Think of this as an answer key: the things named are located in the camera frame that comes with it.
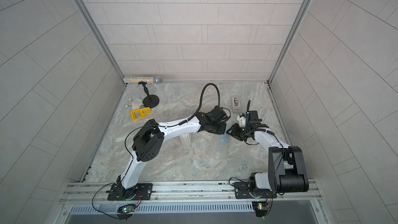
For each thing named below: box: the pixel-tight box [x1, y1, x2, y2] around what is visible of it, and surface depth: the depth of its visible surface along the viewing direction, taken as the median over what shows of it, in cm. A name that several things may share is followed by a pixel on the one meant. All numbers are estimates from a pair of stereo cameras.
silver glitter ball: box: [152, 75, 163, 85], surface depth 90 cm
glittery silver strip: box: [123, 76, 154, 84], surface depth 90 cm
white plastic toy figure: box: [131, 98, 143, 110], surface depth 102 cm
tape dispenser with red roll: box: [232, 95, 241, 113], surface depth 101 cm
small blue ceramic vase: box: [219, 130, 229, 146], surface depth 84 cm
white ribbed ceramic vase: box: [179, 133, 193, 149], surface depth 80 cm
